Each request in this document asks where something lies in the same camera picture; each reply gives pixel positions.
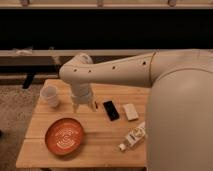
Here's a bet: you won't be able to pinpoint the black smartphone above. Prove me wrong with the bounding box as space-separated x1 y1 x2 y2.
103 101 119 121

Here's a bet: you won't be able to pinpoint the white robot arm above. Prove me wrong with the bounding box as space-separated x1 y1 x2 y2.
59 49 213 171

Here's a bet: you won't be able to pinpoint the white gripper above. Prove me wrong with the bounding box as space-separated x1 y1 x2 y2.
71 83 95 113

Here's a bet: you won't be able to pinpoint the wooden table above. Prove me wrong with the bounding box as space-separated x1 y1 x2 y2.
16 79 149 168

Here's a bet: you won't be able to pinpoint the orange patterned plate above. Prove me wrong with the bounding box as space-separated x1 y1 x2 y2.
45 118 84 156

